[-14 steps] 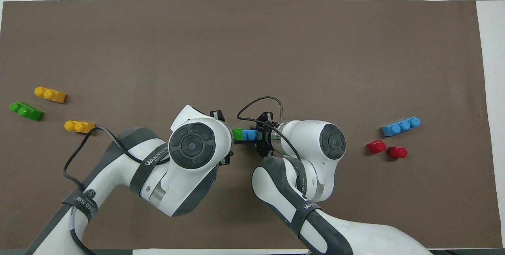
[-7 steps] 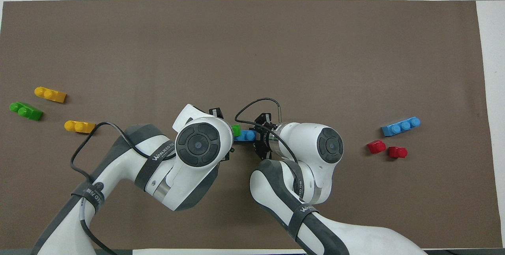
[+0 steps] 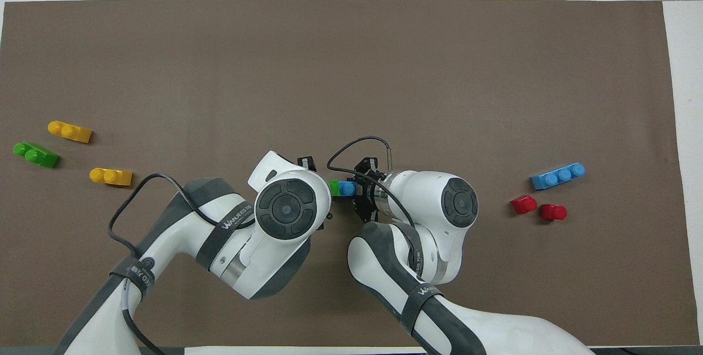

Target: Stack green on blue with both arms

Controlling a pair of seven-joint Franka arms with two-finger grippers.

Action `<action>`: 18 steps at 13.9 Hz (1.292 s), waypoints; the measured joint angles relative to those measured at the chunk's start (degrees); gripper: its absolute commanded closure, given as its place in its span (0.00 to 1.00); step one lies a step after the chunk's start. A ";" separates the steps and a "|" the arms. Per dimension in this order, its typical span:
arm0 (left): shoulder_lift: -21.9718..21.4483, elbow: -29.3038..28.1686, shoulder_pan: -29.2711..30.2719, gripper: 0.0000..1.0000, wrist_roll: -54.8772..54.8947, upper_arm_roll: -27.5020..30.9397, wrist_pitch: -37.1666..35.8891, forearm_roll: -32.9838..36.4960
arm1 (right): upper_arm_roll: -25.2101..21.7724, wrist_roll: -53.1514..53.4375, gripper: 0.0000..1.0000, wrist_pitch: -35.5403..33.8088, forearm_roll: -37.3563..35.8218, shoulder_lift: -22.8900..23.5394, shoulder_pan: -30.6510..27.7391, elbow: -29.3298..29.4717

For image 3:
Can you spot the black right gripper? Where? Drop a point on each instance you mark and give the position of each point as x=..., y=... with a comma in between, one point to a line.
x=367, y=193

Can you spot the blue three-stud toy brick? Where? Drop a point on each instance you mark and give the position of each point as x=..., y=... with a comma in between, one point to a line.
x=347, y=188
x=557, y=176

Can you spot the green two-stud toy brick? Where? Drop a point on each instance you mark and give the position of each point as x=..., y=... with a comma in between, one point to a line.
x=333, y=187
x=35, y=154

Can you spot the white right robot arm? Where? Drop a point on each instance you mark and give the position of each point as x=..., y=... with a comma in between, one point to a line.
x=439, y=201

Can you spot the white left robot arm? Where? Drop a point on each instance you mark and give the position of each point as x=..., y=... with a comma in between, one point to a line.
x=285, y=209

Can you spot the brown table mat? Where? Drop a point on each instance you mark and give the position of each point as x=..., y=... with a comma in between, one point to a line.
x=329, y=69

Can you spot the small red toy brick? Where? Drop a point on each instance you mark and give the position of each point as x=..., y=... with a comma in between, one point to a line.
x=524, y=204
x=553, y=212

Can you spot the yellow two-stud toy brick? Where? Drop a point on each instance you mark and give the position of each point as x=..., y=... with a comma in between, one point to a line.
x=70, y=132
x=111, y=177

